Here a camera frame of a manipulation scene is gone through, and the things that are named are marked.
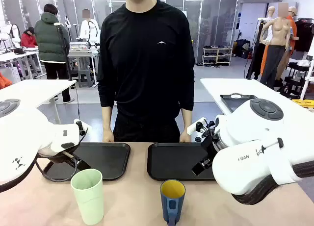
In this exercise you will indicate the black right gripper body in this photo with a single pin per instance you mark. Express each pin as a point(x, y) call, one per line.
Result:
point(211, 147)

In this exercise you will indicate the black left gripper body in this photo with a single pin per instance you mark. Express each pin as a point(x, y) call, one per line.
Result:
point(73, 159)

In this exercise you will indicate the pale green plastic cup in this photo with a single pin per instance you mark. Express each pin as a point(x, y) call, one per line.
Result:
point(88, 199)

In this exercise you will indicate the person's left forearm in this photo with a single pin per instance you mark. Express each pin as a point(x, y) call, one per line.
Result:
point(186, 120)

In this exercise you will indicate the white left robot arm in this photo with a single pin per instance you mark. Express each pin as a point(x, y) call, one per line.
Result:
point(24, 133)

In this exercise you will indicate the person's right forearm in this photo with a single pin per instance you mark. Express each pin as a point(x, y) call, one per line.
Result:
point(108, 118)

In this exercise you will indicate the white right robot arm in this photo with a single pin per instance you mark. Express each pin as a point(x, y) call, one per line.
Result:
point(245, 167)

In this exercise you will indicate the person's left hand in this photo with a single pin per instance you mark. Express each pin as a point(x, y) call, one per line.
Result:
point(185, 137)

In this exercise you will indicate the person's right hand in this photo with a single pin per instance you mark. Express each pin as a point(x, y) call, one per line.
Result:
point(108, 136)

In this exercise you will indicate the black serving tray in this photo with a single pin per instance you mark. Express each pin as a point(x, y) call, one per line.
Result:
point(176, 159)
point(108, 159)

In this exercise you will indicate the blue mug yellow inside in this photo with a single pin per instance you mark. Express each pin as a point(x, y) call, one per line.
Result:
point(173, 206)

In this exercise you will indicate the white side table with tray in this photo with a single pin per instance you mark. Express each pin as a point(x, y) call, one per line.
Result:
point(269, 88)

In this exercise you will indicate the grey step stool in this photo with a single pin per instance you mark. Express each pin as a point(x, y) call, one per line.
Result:
point(86, 77)

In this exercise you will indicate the white shoe rack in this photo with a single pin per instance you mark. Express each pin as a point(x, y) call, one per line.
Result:
point(217, 55)

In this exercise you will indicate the yellow flat object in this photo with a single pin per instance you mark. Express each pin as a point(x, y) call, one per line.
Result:
point(303, 102)

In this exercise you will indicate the person in black sweater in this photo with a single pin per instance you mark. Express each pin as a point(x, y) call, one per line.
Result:
point(144, 64)

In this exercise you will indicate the white work desk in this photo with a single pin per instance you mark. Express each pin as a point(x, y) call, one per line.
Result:
point(17, 57)

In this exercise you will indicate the person in green puffer jacket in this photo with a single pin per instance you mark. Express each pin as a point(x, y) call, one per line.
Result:
point(50, 42)

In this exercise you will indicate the bare mannequin grey trousers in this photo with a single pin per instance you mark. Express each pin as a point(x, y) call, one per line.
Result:
point(278, 39)

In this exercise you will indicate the person in red jacket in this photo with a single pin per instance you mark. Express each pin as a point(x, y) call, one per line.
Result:
point(28, 39)

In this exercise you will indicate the figure in white top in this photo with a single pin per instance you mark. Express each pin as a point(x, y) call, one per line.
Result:
point(89, 30)

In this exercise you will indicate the rack of dark clothes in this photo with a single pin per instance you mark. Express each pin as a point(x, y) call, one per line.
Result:
point(304, 34)

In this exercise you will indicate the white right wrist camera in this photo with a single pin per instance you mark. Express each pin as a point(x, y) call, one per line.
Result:
point(196, 126)

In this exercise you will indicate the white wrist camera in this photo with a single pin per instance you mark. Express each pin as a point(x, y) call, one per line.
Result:
point(82, 128)
point(196, 126)

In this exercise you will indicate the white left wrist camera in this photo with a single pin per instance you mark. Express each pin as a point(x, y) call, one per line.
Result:
point(82, 128)

